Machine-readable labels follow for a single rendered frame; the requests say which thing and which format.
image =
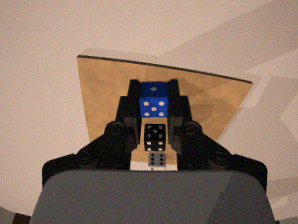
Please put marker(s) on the black die with white pips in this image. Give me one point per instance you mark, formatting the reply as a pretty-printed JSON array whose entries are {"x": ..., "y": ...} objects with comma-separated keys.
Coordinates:
[{"x": 154, "y": 137}]

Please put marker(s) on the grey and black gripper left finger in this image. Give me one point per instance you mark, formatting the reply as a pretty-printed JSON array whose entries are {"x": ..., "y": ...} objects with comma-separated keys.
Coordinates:
[{"x": 107, "y": 151}]

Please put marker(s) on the tan mat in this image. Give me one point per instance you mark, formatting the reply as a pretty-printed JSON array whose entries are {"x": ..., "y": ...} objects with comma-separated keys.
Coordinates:
[{"x": 213, "y": 98}]

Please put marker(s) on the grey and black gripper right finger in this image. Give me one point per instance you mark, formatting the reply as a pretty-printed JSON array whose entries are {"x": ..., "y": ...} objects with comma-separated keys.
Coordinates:
[{"x": 198, "y": 151}]

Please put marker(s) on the blue die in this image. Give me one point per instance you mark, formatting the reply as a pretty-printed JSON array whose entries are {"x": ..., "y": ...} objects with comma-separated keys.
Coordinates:
[{"x": 153, "y": 99}]

